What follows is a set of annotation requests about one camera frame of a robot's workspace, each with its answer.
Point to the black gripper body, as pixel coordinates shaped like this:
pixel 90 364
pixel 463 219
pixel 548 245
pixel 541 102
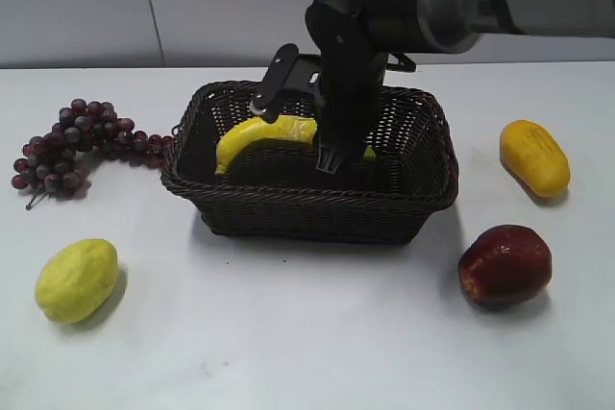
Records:
pixel 390 27

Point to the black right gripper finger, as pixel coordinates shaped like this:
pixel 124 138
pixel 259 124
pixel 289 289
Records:
pixel 350 85

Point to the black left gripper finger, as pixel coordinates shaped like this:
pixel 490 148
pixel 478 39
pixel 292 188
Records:
pixel 264 102

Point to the yellow banana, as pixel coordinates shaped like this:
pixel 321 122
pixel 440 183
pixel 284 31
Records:
pixel 289 128

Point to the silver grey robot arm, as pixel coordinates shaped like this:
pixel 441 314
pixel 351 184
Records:
pixel 457 25

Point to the dark brown woven basket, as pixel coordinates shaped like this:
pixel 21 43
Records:
pixel 276 190

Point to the orange-yellow mango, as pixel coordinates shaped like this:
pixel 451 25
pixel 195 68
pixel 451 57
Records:
pixel 533 156

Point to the red apple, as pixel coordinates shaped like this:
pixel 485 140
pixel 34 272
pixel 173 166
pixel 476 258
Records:
pixel 505 266

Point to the purple grape bunch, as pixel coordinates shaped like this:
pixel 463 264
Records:
pixel 55 165

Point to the yellow-green lemon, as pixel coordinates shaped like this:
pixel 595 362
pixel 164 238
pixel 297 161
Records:
pixel 77 281

